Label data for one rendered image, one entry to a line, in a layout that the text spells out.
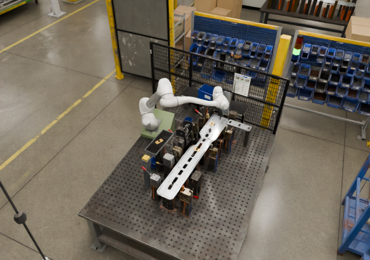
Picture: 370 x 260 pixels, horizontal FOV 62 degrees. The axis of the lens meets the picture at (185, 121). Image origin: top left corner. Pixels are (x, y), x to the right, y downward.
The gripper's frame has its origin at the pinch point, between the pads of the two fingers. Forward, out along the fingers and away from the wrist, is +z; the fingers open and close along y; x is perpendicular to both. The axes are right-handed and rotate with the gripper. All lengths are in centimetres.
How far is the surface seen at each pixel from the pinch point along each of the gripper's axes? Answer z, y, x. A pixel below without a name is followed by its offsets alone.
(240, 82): -19, 8, 54
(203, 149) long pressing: 13.4, 6.0, -42.6
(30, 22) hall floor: 116, -644, 247
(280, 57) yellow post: -64, 48, 58
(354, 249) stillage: 94, 188, -28
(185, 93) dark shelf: 11, -59, 36
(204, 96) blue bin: 4.9, -30.8, 35.5
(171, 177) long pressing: 13, -5, -95
